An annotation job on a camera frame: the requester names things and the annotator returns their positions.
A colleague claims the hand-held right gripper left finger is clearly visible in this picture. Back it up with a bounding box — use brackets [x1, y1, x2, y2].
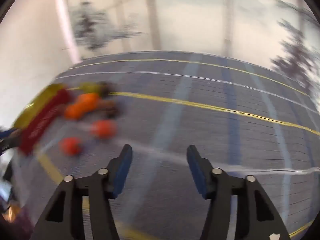
[31, 144, 133, 240]

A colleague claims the yellow-green round fruit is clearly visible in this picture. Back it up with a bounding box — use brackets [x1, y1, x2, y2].
[79, 82, 105, 98]

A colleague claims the orange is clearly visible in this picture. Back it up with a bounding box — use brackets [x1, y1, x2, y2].
[59, 137, 83, 155]
[64, 104, 87, 120]
[91, 119, 118, 138]

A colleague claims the dark brown round fruit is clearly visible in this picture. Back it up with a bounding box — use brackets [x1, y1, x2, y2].
[105, 102, 121, 118]
[101, 81, 118, 98]

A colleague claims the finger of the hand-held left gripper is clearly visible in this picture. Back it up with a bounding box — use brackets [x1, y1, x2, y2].
[0, 128, 20, 140]
[0, 139, 22, 153]

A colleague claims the ink landscape folding screen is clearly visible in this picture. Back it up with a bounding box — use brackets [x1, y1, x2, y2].
[62, 0, 320, 98]

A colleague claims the orange carrot-shaped toy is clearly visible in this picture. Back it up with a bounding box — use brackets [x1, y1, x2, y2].
[75, 92, 100, 109]

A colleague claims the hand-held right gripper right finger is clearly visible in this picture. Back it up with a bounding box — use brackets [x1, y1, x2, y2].
[186, 144, 291, 240]

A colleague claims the red candy box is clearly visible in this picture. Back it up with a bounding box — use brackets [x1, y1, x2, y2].
[11, 84, 74, 157]

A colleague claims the grey plaid cloth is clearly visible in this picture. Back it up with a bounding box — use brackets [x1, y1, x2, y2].
[10, 51, 320, 240]

